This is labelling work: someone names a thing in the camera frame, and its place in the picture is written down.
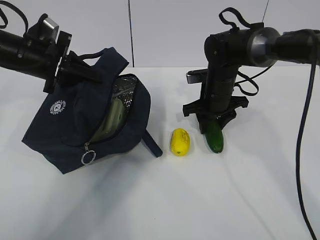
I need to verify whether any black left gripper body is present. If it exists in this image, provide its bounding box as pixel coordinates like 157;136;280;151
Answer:
42;30;76;95

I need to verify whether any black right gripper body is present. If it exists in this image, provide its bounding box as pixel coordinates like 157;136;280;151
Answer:
182;61;249;121

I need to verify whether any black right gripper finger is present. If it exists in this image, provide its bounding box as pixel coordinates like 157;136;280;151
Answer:
197;117;211;134
217;115;236;130

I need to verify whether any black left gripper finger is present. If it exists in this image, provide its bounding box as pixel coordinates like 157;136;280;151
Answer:
67;50;103;84
58;72;79;88

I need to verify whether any green cucumber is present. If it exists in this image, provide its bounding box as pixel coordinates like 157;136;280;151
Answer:
205;120;224;154

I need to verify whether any yellow lemon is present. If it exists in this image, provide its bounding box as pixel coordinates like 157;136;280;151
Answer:
170;128;191;157

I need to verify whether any dark navy lunch bag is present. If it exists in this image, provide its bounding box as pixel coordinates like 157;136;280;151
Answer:
22;47;163;174

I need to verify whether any glass container green lid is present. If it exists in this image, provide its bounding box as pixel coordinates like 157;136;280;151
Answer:
90;98;127;142

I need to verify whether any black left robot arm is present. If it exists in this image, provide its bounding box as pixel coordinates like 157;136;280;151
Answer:
0;14;103;94

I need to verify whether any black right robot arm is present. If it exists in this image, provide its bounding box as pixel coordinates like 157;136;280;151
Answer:
182;27;320;134

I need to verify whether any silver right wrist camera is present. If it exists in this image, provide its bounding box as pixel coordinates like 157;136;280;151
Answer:
186;69;208;84

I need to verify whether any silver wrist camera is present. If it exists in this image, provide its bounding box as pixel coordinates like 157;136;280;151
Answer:
39;17;59;41
186;69;208;84

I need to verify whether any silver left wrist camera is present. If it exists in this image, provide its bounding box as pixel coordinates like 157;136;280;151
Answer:
39;17;59;41

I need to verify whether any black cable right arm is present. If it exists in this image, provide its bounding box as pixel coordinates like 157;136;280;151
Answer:
218;7;320;240

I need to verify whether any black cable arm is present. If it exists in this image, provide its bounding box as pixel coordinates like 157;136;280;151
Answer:
0;1;30;35
218;7;320;240

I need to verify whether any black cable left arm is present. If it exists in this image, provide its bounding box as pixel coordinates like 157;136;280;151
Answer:
0;1;30;35

